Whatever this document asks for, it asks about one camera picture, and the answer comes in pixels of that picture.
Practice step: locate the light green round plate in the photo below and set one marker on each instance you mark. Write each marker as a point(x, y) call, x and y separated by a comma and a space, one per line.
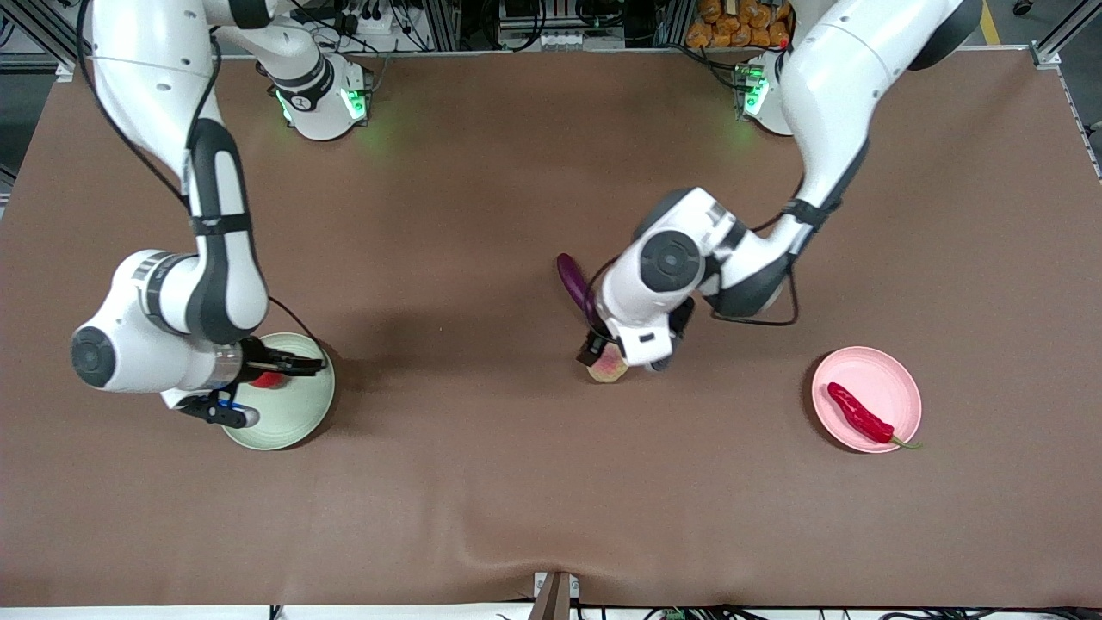
point(301, 413)

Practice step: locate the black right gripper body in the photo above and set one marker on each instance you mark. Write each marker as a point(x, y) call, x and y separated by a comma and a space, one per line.
point(254, 358)

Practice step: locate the aluminium frame corner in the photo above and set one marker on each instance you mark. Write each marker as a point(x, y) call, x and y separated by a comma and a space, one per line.
point(65, 69)

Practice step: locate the red chili pepper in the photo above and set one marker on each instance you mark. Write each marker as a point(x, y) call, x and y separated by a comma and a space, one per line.
point(857, 416)

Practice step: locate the red yellow apple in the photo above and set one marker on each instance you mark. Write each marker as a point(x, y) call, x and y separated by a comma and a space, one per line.
point(269, 380)

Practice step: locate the white power strip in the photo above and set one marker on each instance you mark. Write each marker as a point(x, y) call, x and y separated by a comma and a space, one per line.
point(370, 19)

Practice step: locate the brown table mat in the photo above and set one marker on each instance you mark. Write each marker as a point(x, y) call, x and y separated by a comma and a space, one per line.
point(516, 482)

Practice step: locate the grey equipment box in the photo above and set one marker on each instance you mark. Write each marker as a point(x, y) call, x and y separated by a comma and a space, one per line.
point(560, 39)

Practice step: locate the long purple eggplant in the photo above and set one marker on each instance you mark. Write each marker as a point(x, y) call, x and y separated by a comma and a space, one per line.
point(570, 275)

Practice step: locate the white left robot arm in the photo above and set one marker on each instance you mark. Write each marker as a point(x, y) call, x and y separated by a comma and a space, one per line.
point(826, 77)

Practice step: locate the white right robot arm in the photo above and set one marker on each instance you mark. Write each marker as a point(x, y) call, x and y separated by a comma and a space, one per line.
point(146, 77)

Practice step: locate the pink round plate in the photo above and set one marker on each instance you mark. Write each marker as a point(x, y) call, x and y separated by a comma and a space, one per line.
point(878, 370)

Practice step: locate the grey metal bracket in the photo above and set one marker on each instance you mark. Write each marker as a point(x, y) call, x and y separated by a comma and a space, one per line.
point(551, 603)

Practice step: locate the pink yellow peach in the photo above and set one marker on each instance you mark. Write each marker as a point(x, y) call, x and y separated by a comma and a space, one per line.
point(607, 372)

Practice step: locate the orange food pile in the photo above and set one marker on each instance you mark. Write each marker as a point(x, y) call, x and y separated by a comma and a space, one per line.
point(732, 30)

